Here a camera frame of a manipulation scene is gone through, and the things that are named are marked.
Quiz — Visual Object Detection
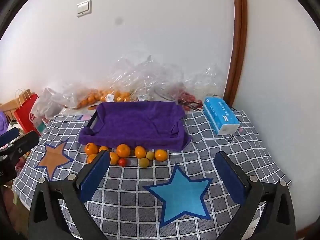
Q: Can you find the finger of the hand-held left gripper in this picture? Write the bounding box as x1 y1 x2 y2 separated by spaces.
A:
0 131 40 164
0 127 20 147

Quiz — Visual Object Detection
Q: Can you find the grey checked star-print cloth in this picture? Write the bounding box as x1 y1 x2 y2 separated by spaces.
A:
12 110 293 240

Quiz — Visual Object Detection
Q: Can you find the labelled clear bag of oranges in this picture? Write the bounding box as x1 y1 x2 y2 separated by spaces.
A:
96 87 133 103

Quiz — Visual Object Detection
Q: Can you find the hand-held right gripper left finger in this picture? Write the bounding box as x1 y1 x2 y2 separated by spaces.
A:
27 150 111 240

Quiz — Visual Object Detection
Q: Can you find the large orange mandarin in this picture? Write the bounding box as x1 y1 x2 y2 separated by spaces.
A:
117 144 131 158

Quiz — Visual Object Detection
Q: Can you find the small orange kumquat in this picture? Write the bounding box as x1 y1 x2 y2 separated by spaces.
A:
134 146 147 159
154 149 168 162

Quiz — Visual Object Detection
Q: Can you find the red paper bag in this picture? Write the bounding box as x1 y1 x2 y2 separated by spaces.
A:
14 94 47 135

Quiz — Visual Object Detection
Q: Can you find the clear bag of yellow fruits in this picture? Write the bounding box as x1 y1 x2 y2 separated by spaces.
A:
107 55 182 103

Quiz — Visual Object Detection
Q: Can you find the brown wooden door frame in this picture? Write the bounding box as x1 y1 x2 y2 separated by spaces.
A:
223 0 248 105

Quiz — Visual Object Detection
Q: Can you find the blue tissue pack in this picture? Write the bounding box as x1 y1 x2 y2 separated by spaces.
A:
202 96 240 135

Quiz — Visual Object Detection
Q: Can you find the clear bag of mandarins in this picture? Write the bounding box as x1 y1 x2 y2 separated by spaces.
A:
61 82 99 109

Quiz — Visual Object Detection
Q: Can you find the purple towel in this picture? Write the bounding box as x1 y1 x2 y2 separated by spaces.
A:
79 101 192 152

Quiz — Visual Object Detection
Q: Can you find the brown paper bag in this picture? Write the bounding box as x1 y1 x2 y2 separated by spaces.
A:
0 89 33 120

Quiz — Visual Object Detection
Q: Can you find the clear bag of red fruits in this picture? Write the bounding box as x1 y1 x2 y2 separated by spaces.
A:
165 64 225 110

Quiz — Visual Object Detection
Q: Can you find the white light switch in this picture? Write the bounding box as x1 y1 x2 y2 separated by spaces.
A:
76 0 92 18

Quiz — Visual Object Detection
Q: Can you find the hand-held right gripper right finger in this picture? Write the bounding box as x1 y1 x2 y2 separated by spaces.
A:
214 151 296 240

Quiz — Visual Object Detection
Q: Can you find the white plastic bag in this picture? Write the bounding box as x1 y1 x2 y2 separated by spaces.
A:
30 87 67 120

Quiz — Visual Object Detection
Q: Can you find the black cable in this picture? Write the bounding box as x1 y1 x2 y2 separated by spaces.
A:
175 97 204 112

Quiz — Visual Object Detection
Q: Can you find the purple object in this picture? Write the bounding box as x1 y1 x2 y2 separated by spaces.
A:
0 111 9 137

